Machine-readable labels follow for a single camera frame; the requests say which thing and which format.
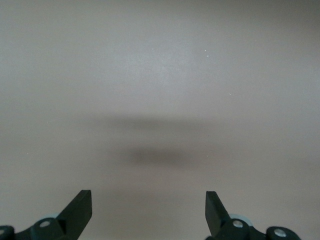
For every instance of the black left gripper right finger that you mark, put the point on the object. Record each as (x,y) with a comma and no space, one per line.
(220,220)

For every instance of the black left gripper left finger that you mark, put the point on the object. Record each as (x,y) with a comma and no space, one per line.
(75,215)

